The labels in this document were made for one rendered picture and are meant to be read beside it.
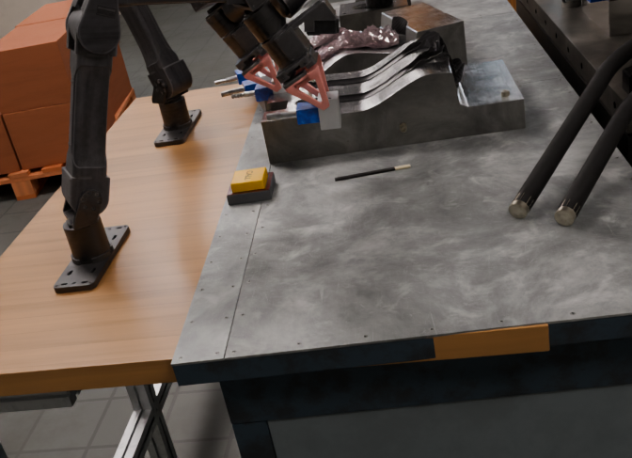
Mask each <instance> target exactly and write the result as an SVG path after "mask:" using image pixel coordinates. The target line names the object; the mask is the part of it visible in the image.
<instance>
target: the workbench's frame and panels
mask: <svg viewBox="0 0 632 458"><path fill-rule="evenodd" d="M548 329H549V348H550V350H549V351H545V352H534V353H523V354H511V355H490V356H478V357H467V358H455V359H444V360H433V361H421V362H410V363H399V364H387V363H396V362H405V361H414V360H422V359H430V358H435V345H434V338H430V339H416V340H400V341H392V342H383V343H374V344H366V345H357V346H349V347H341V348H333V349H324V350H316V351H307V352H299V353H290V354H282V355H266V356H257V357H249V358H241V359H232V360H225V359H224V361H215V362H207V363H198V364H190V365H181V366H173V367H172V368H173V371H174V373H175V376H176V379H177V382H178V386H179V387H180V386H189V385H197V384H206V383H215V382H219V384H220V386H221V390H222V393H223V397H224V400H225V404H226V407H227V409H228V413H229V419H230V422H231V424H232V428H233V432H234V434H235V438H236V441H237V445H238V448H239V452H240V454H241V458H632V315H626V316H618V317H609V318H601V319H592V320H584V321H575V322H567V323H558V324H549V325H548ZM379 364H387V365H379ZM371 365H376V366H371ZM362 366H365V367H362Z"/></svg>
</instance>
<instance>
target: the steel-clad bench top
mask: <svg viewBox="0 0 632 458"><path fill-rule="evenodd" d="M419 3H425V4H427V5H429V6H432V7H434V8H437V9H439V10H442V11H444V12H446V13H448V14H450V15H452V16H454V17H456V18H458V19H461V20H463V21H464V27H465V37H466V58H467V65H468V64H474V63H481V62H486V61H493V60H499V59H502V60H503V62H504V64H505V66H506V67H507V69H508V71H509V73H510V75H511V76H512V78H513V80H514V82H515V83H516V85H517V87H518V89H519V91H520V92H521V94H522V96H523V98H524V104H525V121H526V128H523V129H516V130H510V131H503V132H496V133H490V134H477V135H471V136H464V137H457V138H451V139H444V140H437V141H431V142H424V143H418V144H411V145H404V146H398V147H390V148H383V149H377V150H364V151H358V152H351V153H344V154H338V155H331V156H325V157H318V158H311V159H305V160H298V161H291V162H285V163H278V164H271V165H270V162H269V157H268V153H267V148H266V145H265V140H264V135H263V131H262V127H261V120H262V117H263V113H264V111H263V109H262V108H261V105H260V104H259V103H258V106H257V109H256V112H255V115H254V118H253V120H252V123H251V126H250V129H249V132H248V135H247V138H246V141H245V145H244V148H243V151H242V154H241V157H240V160H239V163H238V165H237V168H236V171H238V170H245V169H251V168H258V167H266V169H267V172H274V174H275V179H276V183H275V187H274V192H273V195H272V199H269V200H263V201H255V202H248V203H242V204H234V205H229V203H228V199H227V198H226V201H225V204H224V207H223V210H222V213H221V215H220V218H219V221H218V224H217V227H216V230H215V233H214V236H213V240H212V243H211V246H210V249H209V252H208V255H207V258H206V260H205V263H204V266H203V269H202V272H201V275H200V278H199V281H198V284H197V288H196V291H195V294H194V297H193V300H192V303H191V306H190V308H189V311H188V314H187V317H186V320H185V323H184V326H183V329H182V333H181V336H180V339H179V342H178V345H177V347H176V350H175V353H174V356H173V358H172V361H171V367H173V366H181V365H190V364H198V363H207V362H215V361H224V359H225V360H232V359H241V358H249V357H257V356H266V355H282V354H290V353H299V352H307V351H316V350H324V349H333V348H341V347H349V346H357V345H366V344H374V343H383V342H392V341H400V340H416V339H425V338H433V337H442V336H448V335H455V334H462V333H469V332H477V331H484V330H492V329H500V328H509V327H518V326H526V325H535V324H558V323H567V322H575V321H584V320H592V319H601V318H609V317H618V316H626V315H632V167H631V165H630V164H629V163H628V162H627V161H626V160H625V158H624V156H623V155H622V154H621V152H620V151H619V150H618V148H617V147H616V149H615V150H614V152H613V153H612V155H611V157H610V158H609V160H608V163H607V164H606V166H605V168H604V170H603V172H602V173H601V175H600V177H599V179H598V180H597V182H596V184H595V186H594V188H593V189H592V191H591V193H590V195H589V196H588V198H587V200H586V202H585V203H584V205H583V207H582V209H581V211H580V212H579V214H578V216H577V218H576V220H575V221H574V223H573V224H572V225H571V226H563V225H561V224H559V223H558V222H557V221H556V220H555V217H554V215H555V212H556V211H557V209H558V208H559V206H560V204H561V202H562V200H563V199H564V197H565V195H566V193H567V192H568V190H569V188H570V187H571V185H572V183H573V182H574V180H575V178H576V177H577V174H578V173H579V171H580V169H581V168H582V167H583V165H584V163H585V162H586V160H587V158H588V157H589V155H590V153H591V152H592V150H593V147H594V146H595V144H596V142H597V141H598V139H599V137H600V136H601V134H602V133H603V132H604V129H603V128H602V127H601V125H600V124H599V123H598V121H597V120H596V119H595V117H594V116H593V114H592V113H590V115H589V116H588V118H587V119H586V121H585V123H584V124H583V126H582V127H581V129H580V131H579V132H578V134H577V136H576V138H575V139H574V141H573V143H572V144H571V146H570V147H569V149H568V151H567V152H566V153H565V155H564V156H563V158H562V159H561V162H560V163H559V165H558V166H557V168H556V170H555V171H554V173H553V174H552V176H551V178H550V179H549V181H548V183H547V184H546V186H545V188H544V190H543V191H542V193H541V194H540V196H539V197H538V198H537V200H536V202H535V203H534V205H533V206H532V208H531V210H530V211H529V213H528V215H527V216H526V217H525V218H515V217H514V216H512V215H511V214H510V212H509V207H510V205H511V203H512V202H513V200H514V198H515V196H516V195H517V193H518V192H519V190H520V189H521V187H522V186H523V184H524V182H525V181H526V179H527V178H528V176H529V174H530V173H531V171H532V170H533V169H534V167H535V166H536V164H537V163H538V161H539V160H540V158H541V157H542V155H543V153H544V152H545V150H546V148H547V147H548V145H549V144H550V142H551V140H552V139H553V137H554V136H555V134H556V133H557V131H558V130H559V128H560V127H561V125H562V124H563V122H564V121H565V119H566V118H567V116H568V115H569V113H570V111H571V110H572V108H573V107H574V105H575V104H576V102H577V100H578V98H579V96H578V95H577V93H576V92H575V91H574V89H573V88H572V87H571V85H570V84H569V83H568V81H567V80H566V79H565V77H564V76H563V75H562V73H561V72H560V70H559V69H558V67H557V66H556V65H555V63H554V62H553V61H552V59H551V58H550V57H549V55H548V54H547V53H546V51H545V50H544V48H543V47H542V46H541V44H540V43H539V42H538V40H537V39H536V38H535V37H534V36H533V35H532V33H531V32H530V31H529V29H528V28H527V26H526V25H525V23H524V22H523V21H522V19H521V18H520V17H519V15H518V14H517V13H516V11H515V10H514V8H513V7H512V6H511V4H510V3H509V2H508V0H411V6H412V5H415V4H419ZM404 165H410V166H411V167H409V168H405V169H399V170H393V171H389V172H384V173H378V174H373V175H368V176H363V177H357V178H352V179H347V180H342V181H335V178H337V177H343V176H348V175H354V174H358V173H364V172H369V171H374V170H379V169H384V168H390V167H394V166H404ZM239 295H240V296H239Z"/></svg>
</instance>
